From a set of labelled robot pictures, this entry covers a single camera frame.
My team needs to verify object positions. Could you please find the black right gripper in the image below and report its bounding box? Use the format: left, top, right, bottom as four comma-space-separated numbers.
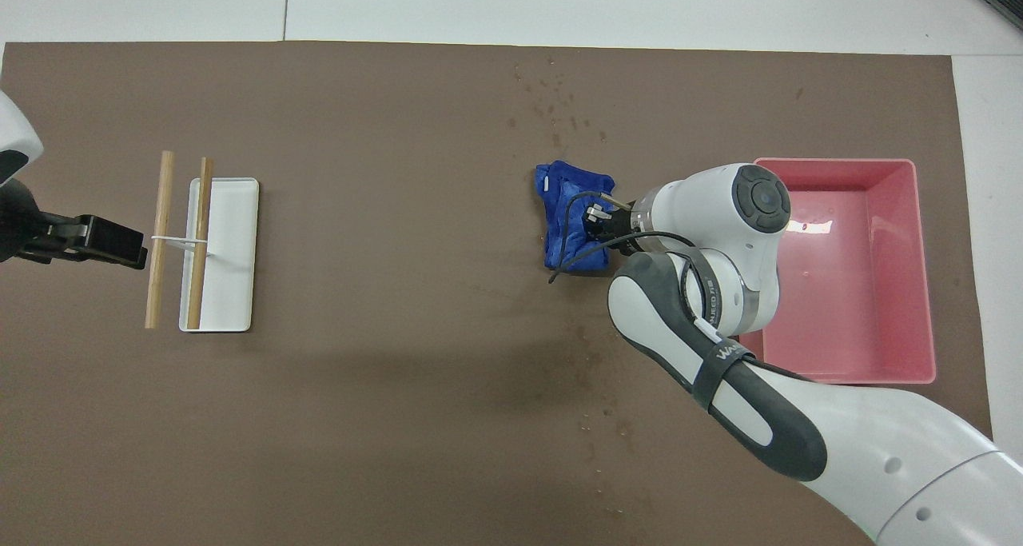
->
581, 197, 642, 249

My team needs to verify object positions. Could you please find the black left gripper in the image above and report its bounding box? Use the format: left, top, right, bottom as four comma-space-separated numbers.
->
0, 180, 149, 272

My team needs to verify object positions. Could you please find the blue towel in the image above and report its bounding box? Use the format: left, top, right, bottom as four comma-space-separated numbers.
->
533, 159, 619, 276

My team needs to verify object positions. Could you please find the light wooden rod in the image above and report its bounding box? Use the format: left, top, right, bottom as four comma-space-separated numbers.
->
145, 150, 175, 329

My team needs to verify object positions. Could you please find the darker wooden rod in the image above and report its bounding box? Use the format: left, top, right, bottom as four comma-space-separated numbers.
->
186, 157, 215, 330

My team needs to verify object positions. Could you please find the white rack base tray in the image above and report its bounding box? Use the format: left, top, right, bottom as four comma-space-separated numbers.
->
179, 177, 260, 333

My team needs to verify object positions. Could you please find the brown table mat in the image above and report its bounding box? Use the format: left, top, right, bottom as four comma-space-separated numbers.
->
0, 41, 1005, 546

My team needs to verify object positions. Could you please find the pink plastic bin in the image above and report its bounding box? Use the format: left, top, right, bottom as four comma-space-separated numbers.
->
739, 157, 937, 385

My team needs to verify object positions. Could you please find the black arm strap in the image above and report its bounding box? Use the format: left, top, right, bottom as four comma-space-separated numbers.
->
691, 340, 756, 411

